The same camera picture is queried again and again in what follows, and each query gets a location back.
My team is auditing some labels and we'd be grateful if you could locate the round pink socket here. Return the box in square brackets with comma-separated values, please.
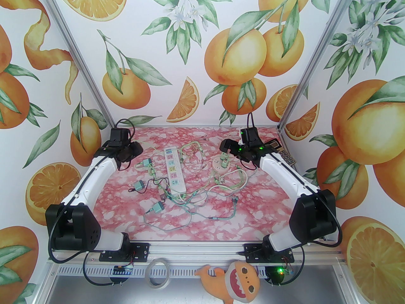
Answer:
[211, 157, 232, 173]

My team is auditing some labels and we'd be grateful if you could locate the gold black calculator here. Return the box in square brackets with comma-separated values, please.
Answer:
[269, 139, 297, 168]

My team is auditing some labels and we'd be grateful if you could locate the white power strip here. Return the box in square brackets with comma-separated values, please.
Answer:
[163, 148, 187, 193]

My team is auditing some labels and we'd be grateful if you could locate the clear tape roll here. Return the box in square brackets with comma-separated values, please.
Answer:
[146, 258, 171, 288]

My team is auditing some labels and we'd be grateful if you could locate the small circuit board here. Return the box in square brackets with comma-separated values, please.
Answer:
[113, 264, 134, 276]

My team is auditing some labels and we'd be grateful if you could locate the black controller with LED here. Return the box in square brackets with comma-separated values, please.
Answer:
[264, 264, 295, 287]

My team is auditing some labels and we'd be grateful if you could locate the orange plush toy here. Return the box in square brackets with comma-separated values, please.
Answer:
[194, 260, 261, 304]

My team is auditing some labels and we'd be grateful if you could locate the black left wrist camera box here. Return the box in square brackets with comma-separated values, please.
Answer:
[109, 128, 132, 145]

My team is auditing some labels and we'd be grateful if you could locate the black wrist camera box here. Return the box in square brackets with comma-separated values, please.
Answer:
[109, 128, 132, 145]
[240, 127, 262, 147]

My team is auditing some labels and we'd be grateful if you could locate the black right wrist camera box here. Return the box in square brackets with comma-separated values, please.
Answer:
[240, 127, 262, 147]

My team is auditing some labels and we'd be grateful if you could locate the white cable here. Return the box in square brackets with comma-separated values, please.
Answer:
[210, 167, 250, 199]

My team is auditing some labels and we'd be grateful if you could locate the thin black cable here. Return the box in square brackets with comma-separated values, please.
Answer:
[146, 177, 170, 196]

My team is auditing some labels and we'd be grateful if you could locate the teal cable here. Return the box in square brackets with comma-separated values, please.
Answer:
[143, 198, 238, 232]

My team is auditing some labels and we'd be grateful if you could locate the aluminium frame post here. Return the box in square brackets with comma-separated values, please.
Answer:
[40, 0, 117, 130]
[277, 0, 363, 132]

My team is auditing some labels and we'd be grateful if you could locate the aluminium frame rail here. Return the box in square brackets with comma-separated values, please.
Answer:
[47, 239, 348, 273]

